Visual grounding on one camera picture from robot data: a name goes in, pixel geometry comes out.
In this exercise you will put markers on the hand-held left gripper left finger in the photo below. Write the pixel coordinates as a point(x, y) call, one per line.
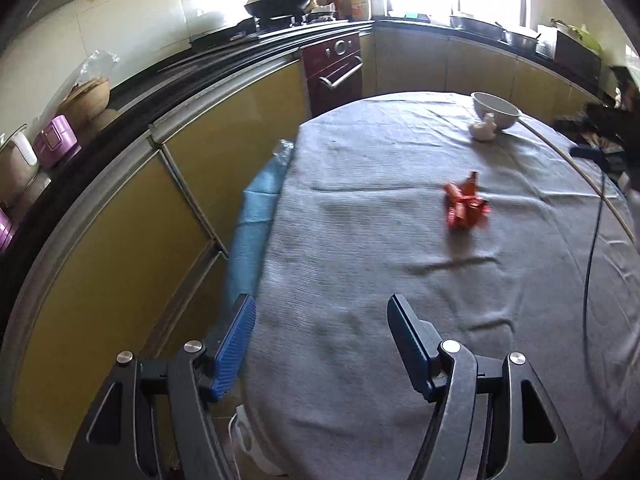
point(232, 347)

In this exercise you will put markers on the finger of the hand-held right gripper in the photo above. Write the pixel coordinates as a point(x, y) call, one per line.
point(587, 152)

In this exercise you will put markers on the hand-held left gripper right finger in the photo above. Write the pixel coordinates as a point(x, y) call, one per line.
point(407, 347)

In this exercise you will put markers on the red wrapper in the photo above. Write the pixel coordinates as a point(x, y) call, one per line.
point(465, 207)

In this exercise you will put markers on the long thin wooden stick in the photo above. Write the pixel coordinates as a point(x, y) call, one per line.
point(590, 182)

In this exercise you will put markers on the black microwave oven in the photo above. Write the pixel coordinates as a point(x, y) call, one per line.
point(575, 57)

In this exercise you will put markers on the white bucket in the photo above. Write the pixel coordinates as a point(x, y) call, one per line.
point(247, 440)

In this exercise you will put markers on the green lid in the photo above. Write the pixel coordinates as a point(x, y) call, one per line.
point(582, 35)

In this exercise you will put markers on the white bowl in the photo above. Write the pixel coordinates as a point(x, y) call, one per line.
point(495, 110)

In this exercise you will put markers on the white garlic bulb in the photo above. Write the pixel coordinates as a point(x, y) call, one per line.
point(482, 130)

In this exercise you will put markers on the blue under cloth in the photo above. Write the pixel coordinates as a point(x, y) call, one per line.
point(252, 230)

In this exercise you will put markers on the metal basin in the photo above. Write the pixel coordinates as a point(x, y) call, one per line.
point(520, 39)

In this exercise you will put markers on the yellow kitchen base cabinets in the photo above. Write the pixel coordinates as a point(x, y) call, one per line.
point(115, 260)

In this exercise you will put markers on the wide metal pan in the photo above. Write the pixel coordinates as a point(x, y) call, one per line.
point(475, 27)

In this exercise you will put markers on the purple canister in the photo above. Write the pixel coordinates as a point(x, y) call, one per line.
point(6, 232)

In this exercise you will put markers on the dark red built-in oven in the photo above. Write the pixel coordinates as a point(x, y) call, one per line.
point(335, 75)

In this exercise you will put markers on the yellow oil bottle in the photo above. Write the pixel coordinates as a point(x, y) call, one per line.
point(361, 7)

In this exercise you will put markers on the purple lidded container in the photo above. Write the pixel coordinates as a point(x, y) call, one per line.
point(57, 142)

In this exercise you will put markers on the white lidded container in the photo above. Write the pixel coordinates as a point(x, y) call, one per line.
point(17, 165)

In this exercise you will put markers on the brown clay pots in plastic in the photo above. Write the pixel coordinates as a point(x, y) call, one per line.
point(87, 100)

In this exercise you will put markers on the black gas stove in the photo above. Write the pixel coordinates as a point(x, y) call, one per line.
point(235, 32)

